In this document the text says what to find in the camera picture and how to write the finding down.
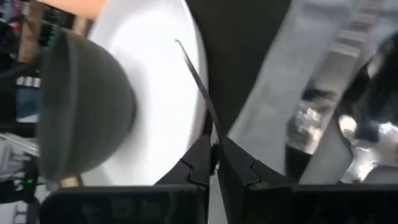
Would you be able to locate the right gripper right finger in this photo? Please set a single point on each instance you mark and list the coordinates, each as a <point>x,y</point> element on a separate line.
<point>239,174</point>

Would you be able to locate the black bowl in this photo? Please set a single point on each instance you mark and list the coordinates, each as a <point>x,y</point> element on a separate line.
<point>87,105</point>

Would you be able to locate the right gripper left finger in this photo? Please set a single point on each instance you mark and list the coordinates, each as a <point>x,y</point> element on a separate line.
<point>192,168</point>

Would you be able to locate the white round plate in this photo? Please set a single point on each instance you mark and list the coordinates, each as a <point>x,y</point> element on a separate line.
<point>161,93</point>

